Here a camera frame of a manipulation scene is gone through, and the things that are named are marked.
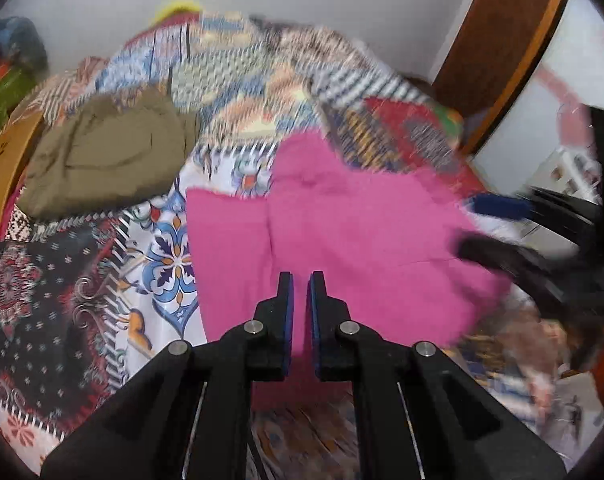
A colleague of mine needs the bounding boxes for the pile of clothes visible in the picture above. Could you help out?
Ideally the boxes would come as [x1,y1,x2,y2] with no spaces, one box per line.
[0,16,50,81]

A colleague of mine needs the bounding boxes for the bamboo lap table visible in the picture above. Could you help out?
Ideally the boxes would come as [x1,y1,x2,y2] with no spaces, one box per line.
[0,110,45,243]

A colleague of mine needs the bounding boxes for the white appliance with stickers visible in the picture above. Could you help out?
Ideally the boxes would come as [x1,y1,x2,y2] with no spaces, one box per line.
[512,150,602,261]

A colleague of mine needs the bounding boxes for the olive green pants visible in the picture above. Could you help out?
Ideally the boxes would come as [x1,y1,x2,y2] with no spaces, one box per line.
[17,91,203,221]

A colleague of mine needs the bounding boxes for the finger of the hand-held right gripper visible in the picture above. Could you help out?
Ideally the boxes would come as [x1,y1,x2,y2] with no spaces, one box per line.
[464,186,602,226]
[454,236,585,313]

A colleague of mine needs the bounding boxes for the patchwork printed bedspread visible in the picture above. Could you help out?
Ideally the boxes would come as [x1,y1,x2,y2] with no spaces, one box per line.
[0,10,604,480]

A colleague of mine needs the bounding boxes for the pink pants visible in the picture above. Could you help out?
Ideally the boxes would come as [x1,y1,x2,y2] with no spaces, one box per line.
[184,132,515,411]

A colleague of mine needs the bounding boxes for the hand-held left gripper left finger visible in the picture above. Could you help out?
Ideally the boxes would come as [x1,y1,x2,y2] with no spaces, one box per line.
[41,271,295,480]

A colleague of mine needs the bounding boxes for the white sliding door pink hearts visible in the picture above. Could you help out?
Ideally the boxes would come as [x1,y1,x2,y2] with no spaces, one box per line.
[472,0,604,201]

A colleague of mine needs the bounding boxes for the brown wooden door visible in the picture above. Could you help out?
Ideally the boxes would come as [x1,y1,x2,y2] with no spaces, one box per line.
[432,0,575,156]

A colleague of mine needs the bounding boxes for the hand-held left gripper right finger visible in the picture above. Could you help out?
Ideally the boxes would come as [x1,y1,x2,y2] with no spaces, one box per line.
[308,271,567,480]

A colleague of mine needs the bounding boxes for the green storage bag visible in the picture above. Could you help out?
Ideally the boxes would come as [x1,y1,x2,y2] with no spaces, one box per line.
[0,65,38,136]

